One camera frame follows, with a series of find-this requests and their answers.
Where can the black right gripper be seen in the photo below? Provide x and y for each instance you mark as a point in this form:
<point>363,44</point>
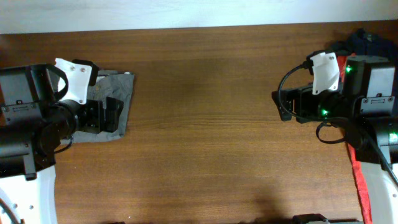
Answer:
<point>303,97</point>

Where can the red garment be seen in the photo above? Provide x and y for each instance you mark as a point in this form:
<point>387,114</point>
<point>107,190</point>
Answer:
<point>359,179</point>

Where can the dark navy garment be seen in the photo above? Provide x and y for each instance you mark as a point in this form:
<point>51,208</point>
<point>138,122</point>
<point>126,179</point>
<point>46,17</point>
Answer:
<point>362,42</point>

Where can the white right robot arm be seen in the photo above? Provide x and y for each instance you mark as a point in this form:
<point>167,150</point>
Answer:
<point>357,97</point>

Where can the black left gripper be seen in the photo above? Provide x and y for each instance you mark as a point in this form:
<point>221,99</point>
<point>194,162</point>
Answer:
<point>99,123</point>

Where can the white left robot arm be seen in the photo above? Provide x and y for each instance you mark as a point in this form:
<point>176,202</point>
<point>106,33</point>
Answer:
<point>42,105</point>

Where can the grey cargo shorts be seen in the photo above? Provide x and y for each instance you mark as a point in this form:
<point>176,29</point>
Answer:
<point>112,84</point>

